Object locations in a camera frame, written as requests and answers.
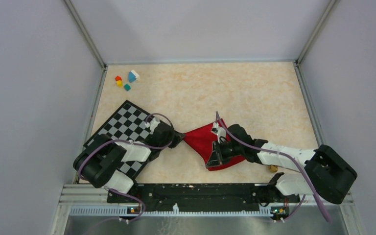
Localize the aluminium frame right post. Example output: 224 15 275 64
295 0 340 67

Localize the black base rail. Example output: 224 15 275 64
107 183 301 213

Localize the red cloth napkin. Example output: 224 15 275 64
183 122 245 171

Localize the teal small cube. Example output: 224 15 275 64
123 84 131 91

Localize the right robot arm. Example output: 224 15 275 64
206 122 357 205

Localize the aluminium frame post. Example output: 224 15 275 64
62 0 106 69
295 0 340 67

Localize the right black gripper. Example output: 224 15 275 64
207 139 243 167

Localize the aluminium frame left post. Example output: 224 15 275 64
62 0 106 69

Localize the blue white block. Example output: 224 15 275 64
128 70 140 83

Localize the white toothed cable tray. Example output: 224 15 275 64
70 205 273 217

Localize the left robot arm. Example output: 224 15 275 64
73 123 185 202

